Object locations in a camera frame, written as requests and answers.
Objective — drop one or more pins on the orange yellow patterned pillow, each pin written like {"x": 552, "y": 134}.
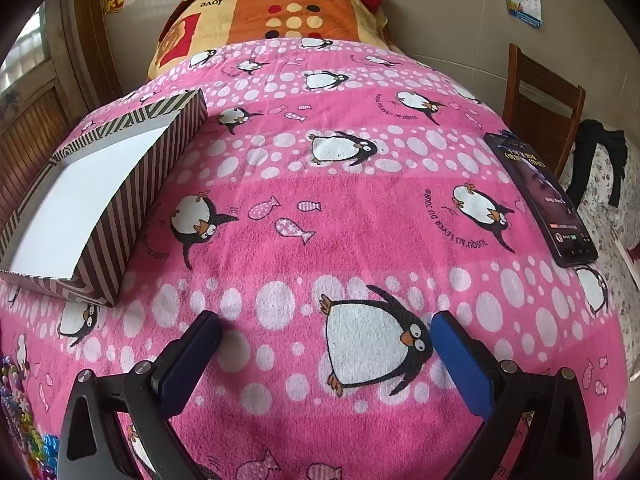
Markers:
{"x": 300, "y": 0}

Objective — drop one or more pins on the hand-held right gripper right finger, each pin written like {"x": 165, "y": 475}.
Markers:
{"x": 460, "y": 365}

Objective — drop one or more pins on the black smartphone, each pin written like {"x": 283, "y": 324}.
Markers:
{"x": 545, "y": 200}

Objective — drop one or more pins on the glass block window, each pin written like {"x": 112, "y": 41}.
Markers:
{"x": 25, "y": 40}

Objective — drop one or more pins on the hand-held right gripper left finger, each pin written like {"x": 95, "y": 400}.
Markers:
{"x": 192, "y": 360}

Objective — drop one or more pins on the wooden chair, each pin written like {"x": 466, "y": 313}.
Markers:
{"x": 540, "y": 105}

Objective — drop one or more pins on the black garment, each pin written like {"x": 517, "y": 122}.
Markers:
{"x": 595, "y": 150}

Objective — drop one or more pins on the pink penguin blanket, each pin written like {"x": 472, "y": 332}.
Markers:
{"x": 300, "y": 260}

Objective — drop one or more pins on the wooden slatted wall panel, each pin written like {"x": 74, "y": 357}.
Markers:
{"x": 30, "y": 130}

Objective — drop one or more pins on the striped cardboard box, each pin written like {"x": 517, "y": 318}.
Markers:
{"x": 100, "y": 170}

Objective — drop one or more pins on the wooden door frame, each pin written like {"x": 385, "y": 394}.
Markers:
{"x": 97, "y": 35}

